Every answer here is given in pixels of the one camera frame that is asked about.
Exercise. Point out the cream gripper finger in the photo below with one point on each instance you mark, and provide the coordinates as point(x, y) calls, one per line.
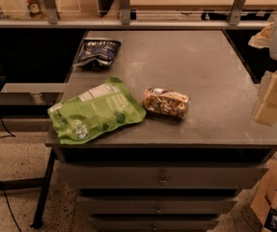
point(261, 39)
point(265, 108)

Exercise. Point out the cardboard box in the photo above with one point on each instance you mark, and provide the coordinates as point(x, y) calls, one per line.
point(266, 196)

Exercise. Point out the grey drawer cabinet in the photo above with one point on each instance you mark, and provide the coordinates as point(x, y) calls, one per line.
point(166, 174)

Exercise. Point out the green snack pouch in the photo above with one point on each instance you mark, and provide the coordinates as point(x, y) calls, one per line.
point(97, 111)

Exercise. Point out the dark blue chip bag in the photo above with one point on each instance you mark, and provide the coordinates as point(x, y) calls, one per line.
point(97, 54)

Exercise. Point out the orange printed box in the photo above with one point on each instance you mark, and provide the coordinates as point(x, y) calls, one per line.
point(36, 8)

